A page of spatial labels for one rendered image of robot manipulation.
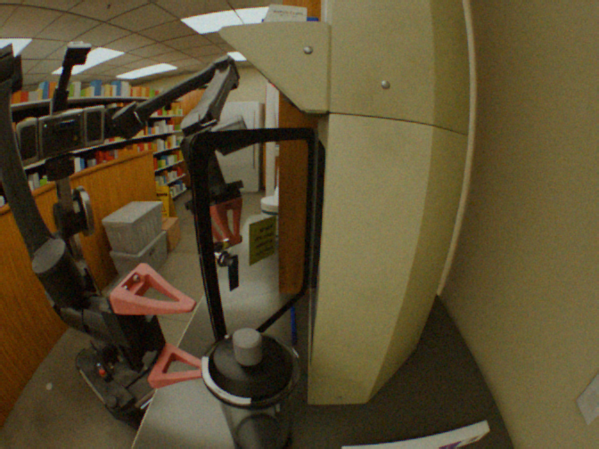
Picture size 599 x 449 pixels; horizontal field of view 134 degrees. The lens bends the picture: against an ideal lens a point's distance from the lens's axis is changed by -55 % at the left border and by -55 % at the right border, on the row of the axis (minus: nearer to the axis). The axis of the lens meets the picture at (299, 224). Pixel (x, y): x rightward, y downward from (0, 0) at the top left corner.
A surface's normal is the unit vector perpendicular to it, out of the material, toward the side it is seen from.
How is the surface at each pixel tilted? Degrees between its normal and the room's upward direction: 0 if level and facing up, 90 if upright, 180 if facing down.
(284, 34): 90
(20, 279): 90
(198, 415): 0
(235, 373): 1
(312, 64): 90
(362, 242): 90
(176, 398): 0
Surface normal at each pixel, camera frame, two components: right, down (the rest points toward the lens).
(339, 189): -0.04, 0.37
